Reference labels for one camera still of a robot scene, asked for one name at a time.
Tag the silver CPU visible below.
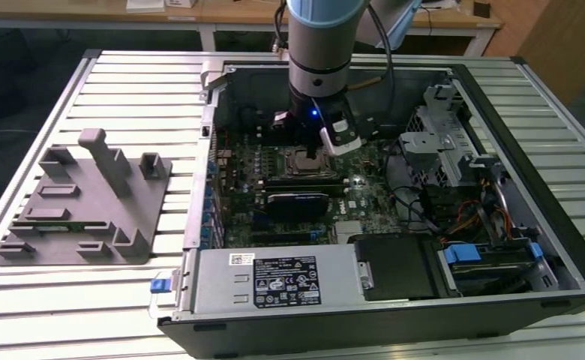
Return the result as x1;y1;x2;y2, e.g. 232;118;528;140
294;149;328;172

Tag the metal socket cover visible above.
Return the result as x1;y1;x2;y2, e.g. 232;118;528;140
282;145;336;178

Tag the CPU socket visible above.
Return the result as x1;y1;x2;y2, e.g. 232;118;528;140
282;145;336;178

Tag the black graphics card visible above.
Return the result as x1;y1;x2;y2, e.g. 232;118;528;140
264;190;332;221

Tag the green motherboard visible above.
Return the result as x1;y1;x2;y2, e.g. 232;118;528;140
210;125;428;249

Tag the small silver heatsink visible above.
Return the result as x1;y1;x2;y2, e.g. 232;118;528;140
333;220;368;238

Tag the silver metal disk bay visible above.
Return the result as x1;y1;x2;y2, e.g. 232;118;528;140
400;84;508;188

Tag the black expansion slot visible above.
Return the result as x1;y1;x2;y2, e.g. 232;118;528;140
250;231;310;245

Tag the black plastic shroud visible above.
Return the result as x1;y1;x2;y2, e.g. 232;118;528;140
350;232;449;302

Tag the silver power supply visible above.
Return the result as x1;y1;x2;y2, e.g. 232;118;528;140
192;247;360;315

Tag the hard disk in blue carrier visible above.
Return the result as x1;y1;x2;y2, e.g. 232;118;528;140
437;242;544;297

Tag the grey parts rack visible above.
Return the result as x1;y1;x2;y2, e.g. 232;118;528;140
0;127;176;268

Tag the blue case latch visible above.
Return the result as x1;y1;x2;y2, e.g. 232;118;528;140
150;272;176;294

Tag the black PC case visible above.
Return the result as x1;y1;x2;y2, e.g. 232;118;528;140
156;59;585;360

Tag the wooden desk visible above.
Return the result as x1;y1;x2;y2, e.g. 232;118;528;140
0;0;505;57

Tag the wooden cabinet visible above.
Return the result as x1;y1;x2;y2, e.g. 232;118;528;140
482;0;585;104

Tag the small grey wrist camera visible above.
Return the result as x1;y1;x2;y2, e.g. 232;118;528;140
270;109;297;131

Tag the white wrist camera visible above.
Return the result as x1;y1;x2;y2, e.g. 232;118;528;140
318;112;364;157

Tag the tan cable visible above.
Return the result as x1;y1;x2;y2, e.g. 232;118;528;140
346;76;388;91

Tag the black camera cable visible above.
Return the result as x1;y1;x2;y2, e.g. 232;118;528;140
365;0;397;132

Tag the black wire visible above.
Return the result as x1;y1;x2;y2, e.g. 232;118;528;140
388;185;437;236

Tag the yellow wire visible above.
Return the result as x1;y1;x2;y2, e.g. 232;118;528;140
442;220;476;241

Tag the orange wire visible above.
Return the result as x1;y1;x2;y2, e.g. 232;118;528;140
492;208;517;242

